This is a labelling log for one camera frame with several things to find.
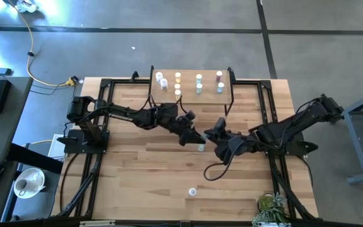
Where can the clear bottle green label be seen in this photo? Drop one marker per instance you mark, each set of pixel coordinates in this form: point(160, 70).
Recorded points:
point(164, 84)

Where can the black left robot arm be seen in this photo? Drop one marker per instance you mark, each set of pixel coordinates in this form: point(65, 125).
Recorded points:
point(121, 114)

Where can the grey desk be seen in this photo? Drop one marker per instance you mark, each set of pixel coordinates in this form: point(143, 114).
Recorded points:
point(5, 132)

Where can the white coffee cup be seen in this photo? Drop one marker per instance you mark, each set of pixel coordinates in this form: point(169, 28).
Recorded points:
point(22, 186)

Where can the white crumpled cloth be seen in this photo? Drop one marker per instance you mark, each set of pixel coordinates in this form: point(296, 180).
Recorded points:
point(27, 6)

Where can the wooden shelf black legs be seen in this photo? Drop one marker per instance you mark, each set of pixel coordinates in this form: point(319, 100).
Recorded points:
point(206, 97)

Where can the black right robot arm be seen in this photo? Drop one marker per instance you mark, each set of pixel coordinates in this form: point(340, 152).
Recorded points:
point(295, 124)

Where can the white paper sheet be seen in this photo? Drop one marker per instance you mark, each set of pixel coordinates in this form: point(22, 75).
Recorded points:
point(57, 148)

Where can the black aluminium table frame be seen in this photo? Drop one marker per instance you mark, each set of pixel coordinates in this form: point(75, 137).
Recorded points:
point(277, 170)

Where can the clear bottle pink label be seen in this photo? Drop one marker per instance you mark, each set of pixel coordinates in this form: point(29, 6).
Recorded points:
point(192, 191)

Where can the clear bottle blue label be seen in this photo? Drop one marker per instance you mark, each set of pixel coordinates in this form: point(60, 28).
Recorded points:
point(159, 76)

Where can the clear bottle sideways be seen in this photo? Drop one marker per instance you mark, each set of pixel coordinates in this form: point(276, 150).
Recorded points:
point(177, 86)

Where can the blue pill vial white cap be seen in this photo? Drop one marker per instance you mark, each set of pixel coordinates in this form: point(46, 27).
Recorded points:
point(220, 87)

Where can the grey metal table frame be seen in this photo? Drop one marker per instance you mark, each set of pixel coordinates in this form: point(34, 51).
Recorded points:
point(356, 151)

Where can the potted succulent plant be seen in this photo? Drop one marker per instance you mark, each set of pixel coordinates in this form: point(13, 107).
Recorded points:
point(269, 206)

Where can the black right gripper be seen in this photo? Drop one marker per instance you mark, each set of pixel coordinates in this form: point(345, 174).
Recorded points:
point(238, 145)

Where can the black desk beam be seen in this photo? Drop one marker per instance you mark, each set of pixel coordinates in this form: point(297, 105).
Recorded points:
point(33, 157)

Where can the pink pill vial white cap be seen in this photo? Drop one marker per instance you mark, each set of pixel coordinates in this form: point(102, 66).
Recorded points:
point(219, 75)

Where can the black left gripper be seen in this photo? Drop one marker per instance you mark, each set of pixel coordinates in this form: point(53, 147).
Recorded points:
point(183, 126)

